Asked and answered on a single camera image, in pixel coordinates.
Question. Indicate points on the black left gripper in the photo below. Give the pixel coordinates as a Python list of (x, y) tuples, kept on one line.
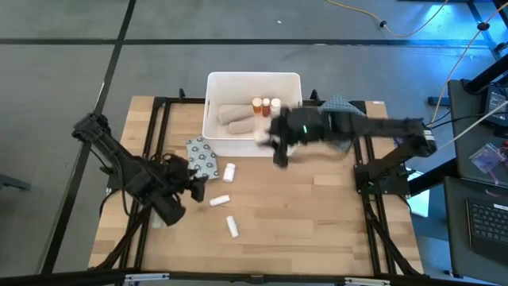
[(176, 171)]

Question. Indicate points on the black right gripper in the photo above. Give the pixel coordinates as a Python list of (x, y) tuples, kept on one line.
[(303, 127)]

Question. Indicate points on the white knit bandage roll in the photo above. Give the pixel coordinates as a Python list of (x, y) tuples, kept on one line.
[(261, 137)]

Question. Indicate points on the grey cross-printed pouch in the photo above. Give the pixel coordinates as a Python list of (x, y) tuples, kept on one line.
[(202, 157)]

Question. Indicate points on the beige elastic bandage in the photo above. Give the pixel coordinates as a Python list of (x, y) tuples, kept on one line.
[(242, 127)]

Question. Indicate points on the orange pill bottle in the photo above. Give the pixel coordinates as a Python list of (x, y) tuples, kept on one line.
[(257, 106)]

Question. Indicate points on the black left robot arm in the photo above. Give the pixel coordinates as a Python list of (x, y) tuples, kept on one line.
[(119, 163)]

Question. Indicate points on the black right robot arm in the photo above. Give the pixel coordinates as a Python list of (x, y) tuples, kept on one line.
[(377, 127)]

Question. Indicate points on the white plastic basket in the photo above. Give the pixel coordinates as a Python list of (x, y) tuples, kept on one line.
[(238, 87)]

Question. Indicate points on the red pill bottle white cap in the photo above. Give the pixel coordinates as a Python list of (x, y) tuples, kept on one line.
[(266, 110)]

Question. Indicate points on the plain white pill bottle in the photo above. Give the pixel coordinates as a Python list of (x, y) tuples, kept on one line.
[(229, 173)]

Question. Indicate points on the white labelled pill bottle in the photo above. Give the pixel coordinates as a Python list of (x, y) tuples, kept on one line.
[(275, 105)]

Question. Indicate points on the small green packet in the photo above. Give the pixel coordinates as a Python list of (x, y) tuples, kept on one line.
[(155, 223)]

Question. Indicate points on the teal patterned folded cloth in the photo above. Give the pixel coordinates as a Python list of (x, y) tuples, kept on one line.
[(337, 104)]

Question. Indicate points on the dark grey side desk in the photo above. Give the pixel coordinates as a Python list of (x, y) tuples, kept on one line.
[(464, 159)]

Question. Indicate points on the grey chair base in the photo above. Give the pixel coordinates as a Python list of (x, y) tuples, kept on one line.
[(12, 182)]

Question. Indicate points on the pink badge holder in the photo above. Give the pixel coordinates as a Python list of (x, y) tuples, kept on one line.
[(486, 157)]

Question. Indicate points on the black diagonal stand beam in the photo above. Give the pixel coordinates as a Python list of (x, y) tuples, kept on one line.
[(488, 73)]

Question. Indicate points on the black monitor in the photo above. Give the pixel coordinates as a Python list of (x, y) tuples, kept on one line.
[(496, 105)]

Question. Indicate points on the black laptop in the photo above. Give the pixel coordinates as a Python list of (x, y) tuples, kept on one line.
[(490, 226)]

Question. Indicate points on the black metal table frame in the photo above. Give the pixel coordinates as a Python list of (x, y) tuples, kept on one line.
[(158, 100)]

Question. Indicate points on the silver metal bracket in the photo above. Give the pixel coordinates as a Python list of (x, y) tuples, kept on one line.
[(367, 281), (147, 277)]

